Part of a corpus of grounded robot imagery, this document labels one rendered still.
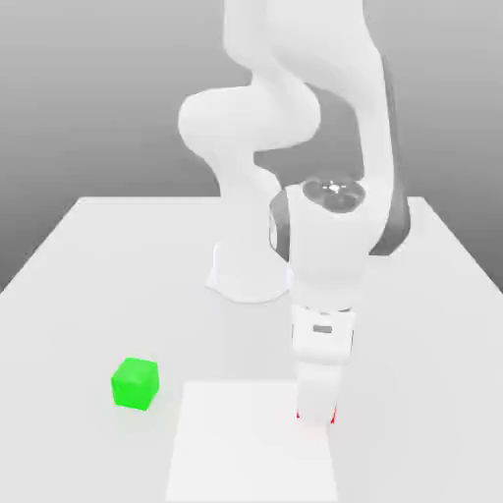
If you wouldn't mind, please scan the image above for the small red cube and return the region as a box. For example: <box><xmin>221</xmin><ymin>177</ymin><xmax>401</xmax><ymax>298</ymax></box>
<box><xmin>295</xmin><ymin>407</ymin><xmax>339</xmax><ymax>425</ymax></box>

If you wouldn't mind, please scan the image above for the small green cube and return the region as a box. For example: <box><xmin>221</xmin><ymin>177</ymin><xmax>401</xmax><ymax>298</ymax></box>
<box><xmin>110</xmin><ymin>356</ymin><xmax>161</xmax><ymax>413</ymax></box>

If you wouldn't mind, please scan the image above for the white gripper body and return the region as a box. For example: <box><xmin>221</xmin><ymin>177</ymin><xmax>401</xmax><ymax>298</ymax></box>
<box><xmin>297</xmin><ymin>361</ymin><xmax>343</xmax><ymax>428</ymax></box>

